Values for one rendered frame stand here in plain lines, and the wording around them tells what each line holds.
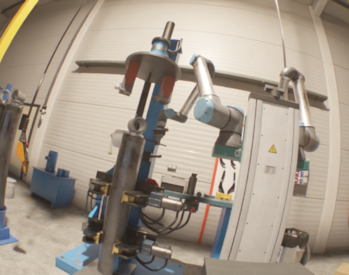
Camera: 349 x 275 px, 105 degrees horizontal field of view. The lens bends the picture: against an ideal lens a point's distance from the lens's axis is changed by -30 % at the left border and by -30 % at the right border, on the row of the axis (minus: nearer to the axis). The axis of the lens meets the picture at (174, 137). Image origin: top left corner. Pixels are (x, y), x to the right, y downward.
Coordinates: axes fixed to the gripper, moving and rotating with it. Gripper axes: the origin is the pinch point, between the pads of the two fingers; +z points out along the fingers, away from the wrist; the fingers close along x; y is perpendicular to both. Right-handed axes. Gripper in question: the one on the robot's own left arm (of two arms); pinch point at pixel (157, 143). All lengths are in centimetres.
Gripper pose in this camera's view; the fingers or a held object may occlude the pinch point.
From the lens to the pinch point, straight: 187.2
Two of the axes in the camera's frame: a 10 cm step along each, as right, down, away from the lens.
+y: -7.1, -2.8, -6.5
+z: -2.1, 9.6, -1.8
